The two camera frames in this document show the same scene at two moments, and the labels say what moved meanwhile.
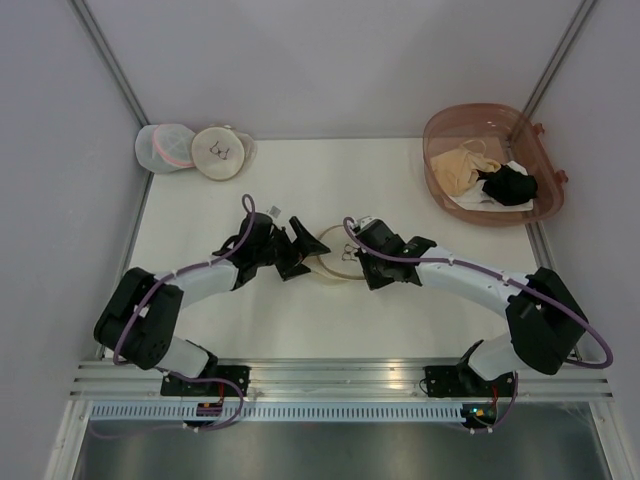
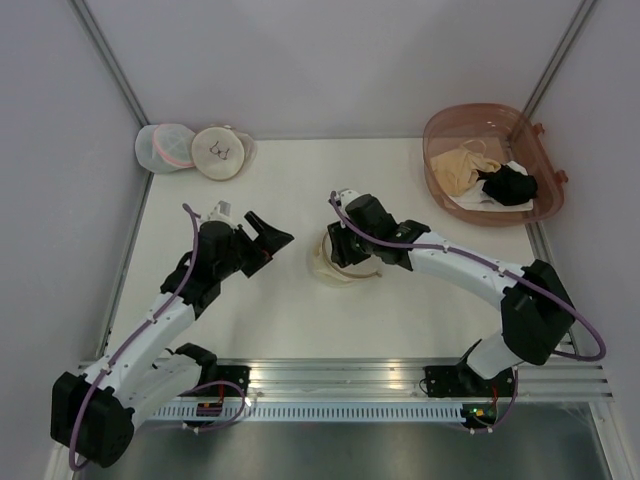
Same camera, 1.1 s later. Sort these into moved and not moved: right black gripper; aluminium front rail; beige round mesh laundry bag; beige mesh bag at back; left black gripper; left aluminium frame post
Moved: right black gripper; left black gripper
Not moved: aluminium front rail; left aluminium frame post; beige round mesh laundry bag; beige mesh bag at back
